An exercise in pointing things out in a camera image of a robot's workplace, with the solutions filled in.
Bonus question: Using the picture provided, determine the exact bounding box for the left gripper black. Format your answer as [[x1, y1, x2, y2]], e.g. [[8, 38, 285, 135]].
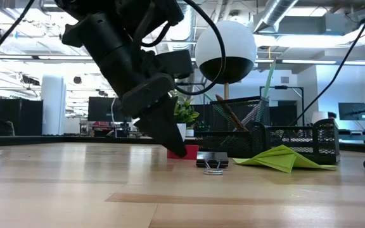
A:
[[115, 53, 188, 158]]

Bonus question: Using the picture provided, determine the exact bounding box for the red eraser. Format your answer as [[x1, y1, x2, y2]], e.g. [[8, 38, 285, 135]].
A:
[[167, 144, 200, 160]]

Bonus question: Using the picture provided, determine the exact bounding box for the black binder clip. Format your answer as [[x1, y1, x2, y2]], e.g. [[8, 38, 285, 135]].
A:
[[196, 151, 229, 176]]

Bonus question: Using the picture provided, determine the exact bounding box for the brown pen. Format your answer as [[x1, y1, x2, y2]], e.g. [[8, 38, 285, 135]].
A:
[[215, 94, 248, 132]]

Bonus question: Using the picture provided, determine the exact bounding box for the black mesh desk organizer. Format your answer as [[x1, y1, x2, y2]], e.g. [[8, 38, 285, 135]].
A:
[[195, 96, 341, 165]]

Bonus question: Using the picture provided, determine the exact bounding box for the green paper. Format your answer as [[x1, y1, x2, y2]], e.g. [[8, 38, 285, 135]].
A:
[[233, 144, 338, 174]]

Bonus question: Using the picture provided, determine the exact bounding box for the white plant pot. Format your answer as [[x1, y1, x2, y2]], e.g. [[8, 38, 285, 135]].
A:
[[176, 122, 187, 143]]

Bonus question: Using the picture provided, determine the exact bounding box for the green potted plant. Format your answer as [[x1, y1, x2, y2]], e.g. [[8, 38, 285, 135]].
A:
[[169, 90, 200, 132]]

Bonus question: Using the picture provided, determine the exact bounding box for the black computer monitor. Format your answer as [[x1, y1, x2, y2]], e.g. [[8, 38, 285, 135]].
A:
[[87, 96, 129, 123]]

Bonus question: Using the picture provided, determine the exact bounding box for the white and black globe lamp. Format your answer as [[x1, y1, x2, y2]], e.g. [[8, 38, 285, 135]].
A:
[[195, 20, 258, 101]]

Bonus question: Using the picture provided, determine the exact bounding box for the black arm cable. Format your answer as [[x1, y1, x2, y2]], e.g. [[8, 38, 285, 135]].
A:
[[0, 0, 33, 67], [288, 0, 365, 127]]

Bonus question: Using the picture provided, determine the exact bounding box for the dark wall screen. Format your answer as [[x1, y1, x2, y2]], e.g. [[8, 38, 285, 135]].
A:
[[338, 102, 365, 121]]

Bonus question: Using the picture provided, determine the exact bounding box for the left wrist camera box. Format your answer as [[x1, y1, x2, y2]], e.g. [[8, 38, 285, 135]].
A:
[[153, 49, 195, 80]]

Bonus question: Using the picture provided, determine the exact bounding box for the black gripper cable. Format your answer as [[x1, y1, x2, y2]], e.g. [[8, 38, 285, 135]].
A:
[[139, 0, 227, 96]]

